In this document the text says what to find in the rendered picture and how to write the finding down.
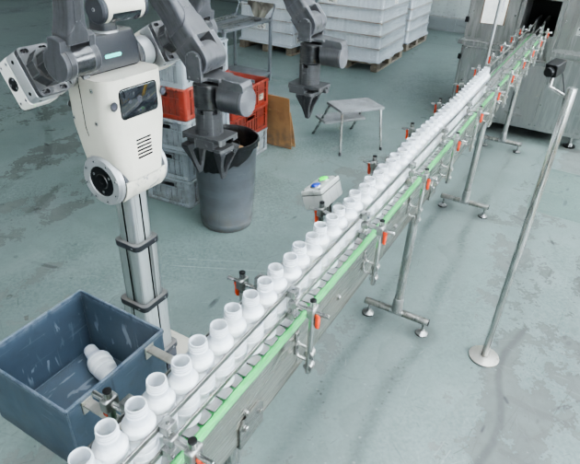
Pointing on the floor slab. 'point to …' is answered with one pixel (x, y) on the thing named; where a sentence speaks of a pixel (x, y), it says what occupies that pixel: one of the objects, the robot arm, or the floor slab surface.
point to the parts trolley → (236, 38)
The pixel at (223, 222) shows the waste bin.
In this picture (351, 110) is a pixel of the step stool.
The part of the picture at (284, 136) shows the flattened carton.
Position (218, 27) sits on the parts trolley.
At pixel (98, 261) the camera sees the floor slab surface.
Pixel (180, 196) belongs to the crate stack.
